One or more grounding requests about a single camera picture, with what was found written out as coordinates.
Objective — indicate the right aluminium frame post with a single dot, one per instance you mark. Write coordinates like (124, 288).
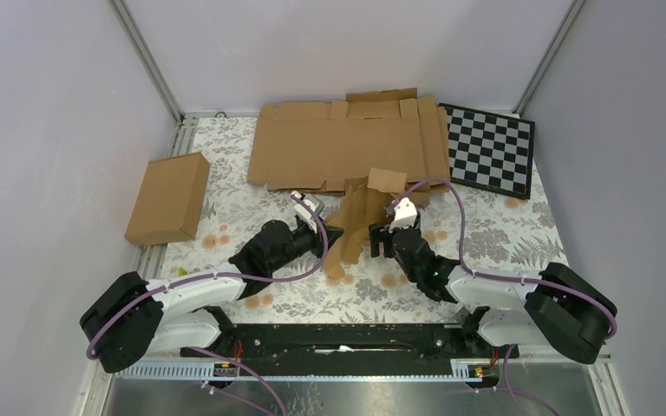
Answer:
(571, 16)

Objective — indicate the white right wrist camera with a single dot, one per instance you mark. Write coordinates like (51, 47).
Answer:
(403, 213)

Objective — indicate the stack of flat cardboard blanks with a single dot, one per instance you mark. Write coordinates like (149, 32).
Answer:
(318, 145)

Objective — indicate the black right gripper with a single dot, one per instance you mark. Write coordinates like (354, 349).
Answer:
(377, 236)

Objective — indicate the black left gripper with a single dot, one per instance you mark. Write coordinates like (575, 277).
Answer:
(316, 237)

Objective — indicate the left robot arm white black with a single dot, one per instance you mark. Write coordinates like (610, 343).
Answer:
(134, 317)

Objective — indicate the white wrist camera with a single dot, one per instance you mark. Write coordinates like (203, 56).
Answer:
(307, 209)
(403, 213)

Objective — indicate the left aluminium frame post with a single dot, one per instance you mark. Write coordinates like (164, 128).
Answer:
(146, 58)

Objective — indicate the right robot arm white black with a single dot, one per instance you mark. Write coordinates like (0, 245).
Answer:
(554, 307)

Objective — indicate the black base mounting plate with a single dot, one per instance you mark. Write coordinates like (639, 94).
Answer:
(356, 350)

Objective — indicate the aluminium frame post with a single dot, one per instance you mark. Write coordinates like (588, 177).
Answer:
(146, 58)
(571, 16)

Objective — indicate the floral patterned table mat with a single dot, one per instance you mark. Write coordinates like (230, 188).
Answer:
(502, 234)

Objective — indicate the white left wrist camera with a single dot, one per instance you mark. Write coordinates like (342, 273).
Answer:
(307, 209)

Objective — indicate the black white checkerboard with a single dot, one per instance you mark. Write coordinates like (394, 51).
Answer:
(489, 151)

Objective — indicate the folded brown cardboard box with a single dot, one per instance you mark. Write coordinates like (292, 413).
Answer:
(167, 209)

